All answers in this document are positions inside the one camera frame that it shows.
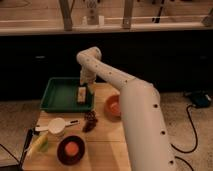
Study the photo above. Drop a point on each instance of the dark blue floor device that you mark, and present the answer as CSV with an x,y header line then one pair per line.
x,y
200,99

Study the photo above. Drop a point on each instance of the orange bowl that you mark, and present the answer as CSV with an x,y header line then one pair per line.
x,y
111,106

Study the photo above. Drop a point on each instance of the white measuring cup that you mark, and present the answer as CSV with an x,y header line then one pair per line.
x,y
56,126

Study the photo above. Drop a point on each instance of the orange fruit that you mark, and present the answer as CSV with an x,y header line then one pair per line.
x,y
71,149

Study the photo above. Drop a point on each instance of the yellow corn cob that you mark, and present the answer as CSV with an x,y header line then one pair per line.
x,y
37,144

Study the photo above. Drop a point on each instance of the dark round plate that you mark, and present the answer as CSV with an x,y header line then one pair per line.
x,y
70,160

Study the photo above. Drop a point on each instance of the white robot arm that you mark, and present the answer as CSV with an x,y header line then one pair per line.
x,y
146,136

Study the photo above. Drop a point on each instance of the green plastic tray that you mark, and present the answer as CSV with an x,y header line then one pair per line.
x,y
60,96

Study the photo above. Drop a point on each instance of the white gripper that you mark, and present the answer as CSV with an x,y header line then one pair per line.
x,y
88,77

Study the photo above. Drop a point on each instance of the dark grape bunch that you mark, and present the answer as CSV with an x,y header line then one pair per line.
x,y
90,121

